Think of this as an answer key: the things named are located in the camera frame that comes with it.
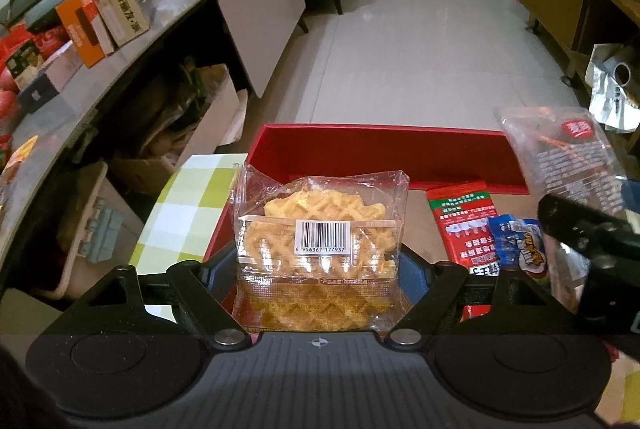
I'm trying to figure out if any dark jerky packet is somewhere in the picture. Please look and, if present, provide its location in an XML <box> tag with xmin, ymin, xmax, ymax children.
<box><xmin>493</xmin><ymin>104</ymin><xmax>629</xmax><ymax>310</ymax></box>

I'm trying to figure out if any blue sausage snack packet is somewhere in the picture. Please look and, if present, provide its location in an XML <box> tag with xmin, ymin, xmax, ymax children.
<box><xmin>488</xmin><ymin>215</ymin><xmax>548</xmax><ymax>281</ymax></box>

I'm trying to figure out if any long red snack packet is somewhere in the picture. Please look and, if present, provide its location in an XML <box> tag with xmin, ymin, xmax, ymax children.
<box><xmin>426</xmin><ymin>181</ymin><xmax>500</xmax><ymax>276</ymax></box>

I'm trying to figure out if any waffle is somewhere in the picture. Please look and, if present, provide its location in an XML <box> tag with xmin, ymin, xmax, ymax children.
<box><xmin>232</xmin><ymin>164</ymin><xmax>409</xmax><ymax>334</ymax></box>

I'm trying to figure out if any green checkered tablecloth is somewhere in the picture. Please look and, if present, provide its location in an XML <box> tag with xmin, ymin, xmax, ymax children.
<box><xmin>130</xmin><ymin>153</ymin><xmax>246</xmax><ymax>274</ymax></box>

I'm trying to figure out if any silver foil bag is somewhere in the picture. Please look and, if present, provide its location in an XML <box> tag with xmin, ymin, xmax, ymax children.
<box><xmin>586</xmin><ymin>44</ymin><xmax>639</xmax><ymax>134</ymax></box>

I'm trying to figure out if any red cardboard box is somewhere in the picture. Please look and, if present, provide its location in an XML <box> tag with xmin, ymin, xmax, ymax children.
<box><xmin>202</xmin><ymin>122</ymin><xmax>551</xmax><ymax>325</ymax></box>

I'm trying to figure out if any wooden tv cabinet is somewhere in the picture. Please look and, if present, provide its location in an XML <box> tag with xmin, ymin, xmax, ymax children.
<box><xmin>521</xmin><ymin>0</ymin><xmax>639</xmax><ymax>82</ymax></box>

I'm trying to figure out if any black flat gift box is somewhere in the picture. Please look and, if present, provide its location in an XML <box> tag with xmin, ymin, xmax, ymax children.
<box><xmin>17</xmin><ymin>41</ymin><xmax>84</xmax><ymax>114</ymax></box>

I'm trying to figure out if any red apple pile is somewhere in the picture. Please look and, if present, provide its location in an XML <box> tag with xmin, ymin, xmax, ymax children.
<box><xmin>0</xmin><ymin>67</ymin><xmax>20</xmax><ymax>118</ymax></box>

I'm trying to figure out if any beige carton box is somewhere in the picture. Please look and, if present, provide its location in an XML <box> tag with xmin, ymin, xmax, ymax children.
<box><xmin>94</xmin><ymin>0</ymin><xmax>152</xmax><ymax>48</ymax></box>

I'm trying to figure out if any grey long coffee table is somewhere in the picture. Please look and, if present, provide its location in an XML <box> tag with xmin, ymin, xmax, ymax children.
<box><xmin>0</xmin><ymin>0</ymin><xmax>309</xmax><ymax>270</ymax></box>

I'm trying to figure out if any orange carton box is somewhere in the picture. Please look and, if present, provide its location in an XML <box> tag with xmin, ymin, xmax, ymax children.
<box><xmin>55</xmin><ymin>0</ymin><xmax>115</xmax><ymax>67</ymax></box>

